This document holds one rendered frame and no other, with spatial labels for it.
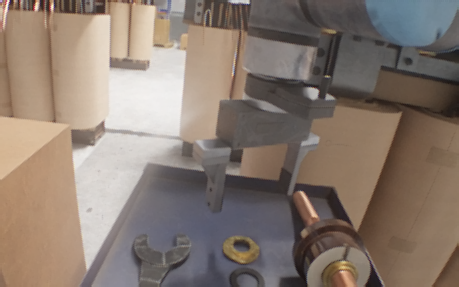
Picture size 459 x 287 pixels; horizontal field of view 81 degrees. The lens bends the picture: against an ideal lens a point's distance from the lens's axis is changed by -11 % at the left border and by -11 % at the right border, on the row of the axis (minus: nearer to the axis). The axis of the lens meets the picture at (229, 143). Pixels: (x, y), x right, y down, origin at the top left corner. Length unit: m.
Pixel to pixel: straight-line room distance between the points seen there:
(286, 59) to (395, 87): 0.66
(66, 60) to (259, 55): 2.35
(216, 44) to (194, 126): 0.68
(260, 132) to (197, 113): 2.07
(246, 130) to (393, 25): 0.20
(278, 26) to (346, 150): 0.53
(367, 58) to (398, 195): 0.46
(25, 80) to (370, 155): 2.61
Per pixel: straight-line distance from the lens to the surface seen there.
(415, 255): 1.19
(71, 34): 2.60
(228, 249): 0.52
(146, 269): 0.47
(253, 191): 0.69
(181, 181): 0.69
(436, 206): 1.09
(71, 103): 2.71
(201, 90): 2.39
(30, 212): 0.77
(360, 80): 0.82
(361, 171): 0.88
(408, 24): 0.27
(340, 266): 0.43
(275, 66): 0.35
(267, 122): 0.38
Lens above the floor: 1.23
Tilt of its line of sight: 23 degrees down
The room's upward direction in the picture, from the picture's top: 9 degrees clockwise
